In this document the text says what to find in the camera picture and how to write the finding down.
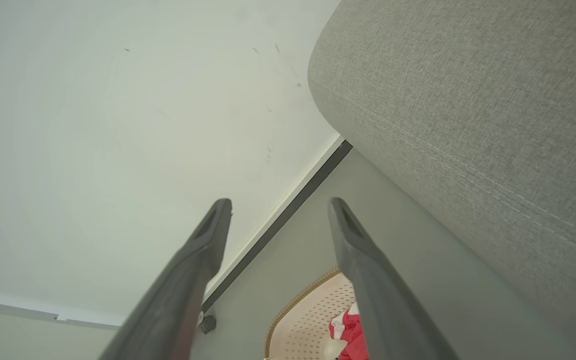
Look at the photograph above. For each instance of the grey fabric sofa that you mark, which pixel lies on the grey fabric sofa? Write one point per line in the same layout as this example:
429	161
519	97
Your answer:
468	100

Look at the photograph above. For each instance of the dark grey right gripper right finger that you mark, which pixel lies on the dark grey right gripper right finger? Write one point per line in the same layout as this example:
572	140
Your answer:
378	300

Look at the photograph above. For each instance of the grey metal partition foot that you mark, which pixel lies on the grey metal partition foot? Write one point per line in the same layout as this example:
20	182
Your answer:
18	307

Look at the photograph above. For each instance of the cream perforated laundry basket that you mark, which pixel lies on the cream perforated laundry basket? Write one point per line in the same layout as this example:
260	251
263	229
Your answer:
308	325

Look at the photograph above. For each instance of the black caster wheel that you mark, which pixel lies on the black caster wheel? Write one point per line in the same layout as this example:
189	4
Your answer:
208	324

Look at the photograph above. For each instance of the black and white baseboard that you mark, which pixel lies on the black and white baseboard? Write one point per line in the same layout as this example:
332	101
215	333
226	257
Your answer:
288	216

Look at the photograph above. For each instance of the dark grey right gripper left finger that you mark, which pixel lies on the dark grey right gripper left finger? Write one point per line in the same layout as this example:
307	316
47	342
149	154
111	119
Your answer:
178	290

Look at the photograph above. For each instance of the red cloth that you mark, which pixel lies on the red cloth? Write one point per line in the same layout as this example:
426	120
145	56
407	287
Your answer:
350	331

